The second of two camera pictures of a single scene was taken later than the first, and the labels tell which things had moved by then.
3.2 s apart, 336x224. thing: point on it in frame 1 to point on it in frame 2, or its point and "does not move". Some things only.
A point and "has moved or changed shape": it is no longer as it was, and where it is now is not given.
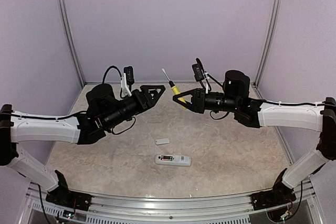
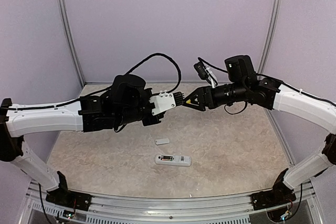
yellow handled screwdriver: x=175 y=89 has moved or changed shape
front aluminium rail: x=238 y=209 does not move
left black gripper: x=151 y=101 to x=155 y=121
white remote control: x=177 y=160 does not move
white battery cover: x=162 y=141 does not move
